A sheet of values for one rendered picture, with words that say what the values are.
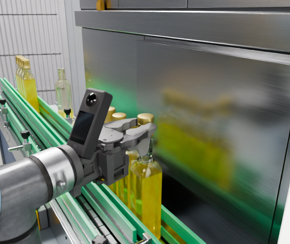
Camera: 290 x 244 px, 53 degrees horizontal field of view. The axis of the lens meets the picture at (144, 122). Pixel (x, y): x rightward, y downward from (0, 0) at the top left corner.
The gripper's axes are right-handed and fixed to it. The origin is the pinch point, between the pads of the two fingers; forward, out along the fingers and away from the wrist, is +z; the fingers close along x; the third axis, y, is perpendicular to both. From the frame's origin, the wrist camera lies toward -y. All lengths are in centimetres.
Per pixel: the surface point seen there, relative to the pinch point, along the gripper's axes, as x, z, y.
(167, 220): 5.1, 2.0, 23.5
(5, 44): -316, 117, 16
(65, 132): -64, 22, 27
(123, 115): -9.9, 3.6, 1.9
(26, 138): -53, 0, 19
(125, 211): -3.1, -3.3, 22.0
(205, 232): 9.3, 13.1, 31.9
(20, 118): -102, 22, 30
